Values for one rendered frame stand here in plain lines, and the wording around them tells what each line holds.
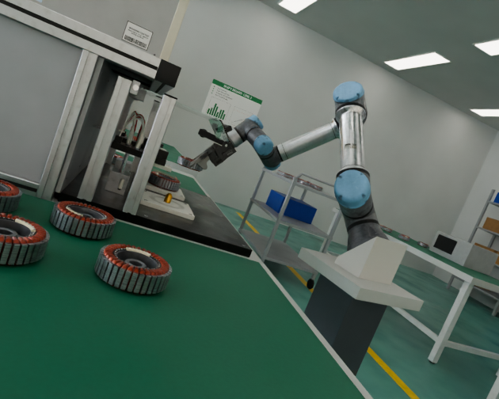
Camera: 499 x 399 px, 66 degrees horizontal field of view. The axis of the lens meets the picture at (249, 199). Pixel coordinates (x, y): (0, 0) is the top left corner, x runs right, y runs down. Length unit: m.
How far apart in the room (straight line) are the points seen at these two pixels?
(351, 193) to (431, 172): 7.30
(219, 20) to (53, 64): 5.86
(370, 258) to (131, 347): 0.99
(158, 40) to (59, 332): 0.74
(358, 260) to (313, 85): 5.88
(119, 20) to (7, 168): 0.42
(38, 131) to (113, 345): 0.56
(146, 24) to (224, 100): 5.56
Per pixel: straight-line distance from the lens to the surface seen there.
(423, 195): 8.59
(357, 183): 1.32
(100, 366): 0.44
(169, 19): 1.04
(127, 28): 1.03
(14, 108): 0.93
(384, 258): 1.40
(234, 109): 6.60
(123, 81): 0.91
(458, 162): 8.99
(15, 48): 0.93
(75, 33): 0.90
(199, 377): 0.47
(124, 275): 0.59
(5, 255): 0.58
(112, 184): 1.08
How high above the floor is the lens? 1.00
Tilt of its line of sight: 6 degrees down
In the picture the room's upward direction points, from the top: 21 degrees clockwise
